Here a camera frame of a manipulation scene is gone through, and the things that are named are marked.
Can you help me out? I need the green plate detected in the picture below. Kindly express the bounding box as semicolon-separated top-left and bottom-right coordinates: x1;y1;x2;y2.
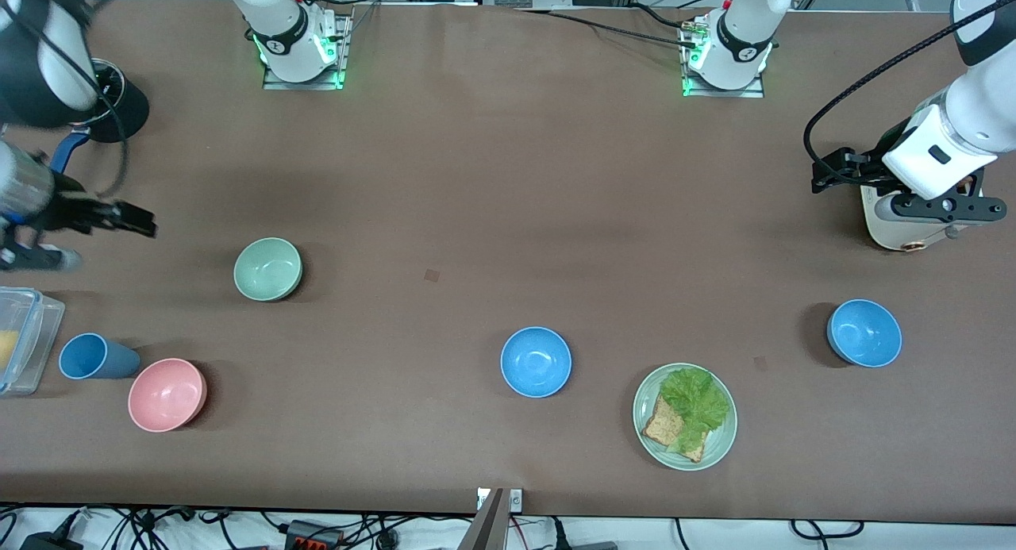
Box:
633;363;738;471

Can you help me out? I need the black braided table cable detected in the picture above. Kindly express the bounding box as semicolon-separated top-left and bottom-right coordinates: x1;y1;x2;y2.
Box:
514;5;706;52

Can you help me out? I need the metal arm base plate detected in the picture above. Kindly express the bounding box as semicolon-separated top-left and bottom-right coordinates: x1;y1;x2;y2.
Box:
680;17;768;99
262;12;352;91

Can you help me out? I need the pink bowl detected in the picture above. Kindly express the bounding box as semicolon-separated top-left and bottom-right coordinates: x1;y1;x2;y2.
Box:
128;358;209;433

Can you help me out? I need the grey aluminium pole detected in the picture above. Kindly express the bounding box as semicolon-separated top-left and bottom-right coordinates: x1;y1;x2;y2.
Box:
458;488;509;550

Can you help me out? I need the cream toaster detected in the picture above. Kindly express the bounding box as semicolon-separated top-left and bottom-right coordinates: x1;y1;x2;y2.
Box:
860;179;987;253

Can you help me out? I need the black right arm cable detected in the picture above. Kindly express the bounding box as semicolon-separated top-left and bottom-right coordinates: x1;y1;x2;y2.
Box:
0;0;132;200

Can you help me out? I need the black power adapter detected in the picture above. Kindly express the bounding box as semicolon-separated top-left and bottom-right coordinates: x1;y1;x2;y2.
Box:
20;531;84;550

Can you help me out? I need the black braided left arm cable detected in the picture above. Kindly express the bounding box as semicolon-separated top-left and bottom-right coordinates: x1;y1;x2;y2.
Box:
803;0;1016;187

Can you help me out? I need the green lettuce leaf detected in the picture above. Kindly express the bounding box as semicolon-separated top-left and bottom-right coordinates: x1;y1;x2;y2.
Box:
660;367;731;454

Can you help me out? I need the white pole bracket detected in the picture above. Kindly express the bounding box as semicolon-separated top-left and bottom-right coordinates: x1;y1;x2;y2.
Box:
476;488;524;512

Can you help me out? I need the blue cup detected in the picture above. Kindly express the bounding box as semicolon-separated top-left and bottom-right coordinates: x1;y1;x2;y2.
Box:
59;333;142;380

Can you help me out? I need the glass lid with blue knob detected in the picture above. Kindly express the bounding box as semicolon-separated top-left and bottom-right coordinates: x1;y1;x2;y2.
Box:
92;58;128;112

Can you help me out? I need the red cable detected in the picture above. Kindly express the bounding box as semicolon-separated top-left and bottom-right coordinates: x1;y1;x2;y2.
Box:
510;516;553;542

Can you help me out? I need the blue bowl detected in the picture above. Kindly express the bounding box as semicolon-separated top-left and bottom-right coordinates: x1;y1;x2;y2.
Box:
827;298;903;368
500;326;572;398

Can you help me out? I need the black pot with blue handle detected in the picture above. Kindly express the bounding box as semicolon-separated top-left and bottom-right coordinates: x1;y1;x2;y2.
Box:
50;56;150;175

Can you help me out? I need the black and orange connector block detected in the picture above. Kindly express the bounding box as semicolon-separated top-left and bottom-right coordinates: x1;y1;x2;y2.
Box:
286;520;344;550

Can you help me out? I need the clear container with blue clips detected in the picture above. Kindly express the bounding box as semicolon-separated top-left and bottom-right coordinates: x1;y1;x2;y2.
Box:
0;287;66;398

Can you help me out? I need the green bowl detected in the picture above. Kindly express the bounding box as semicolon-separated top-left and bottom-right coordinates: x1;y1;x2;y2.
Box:
233;237;303;302

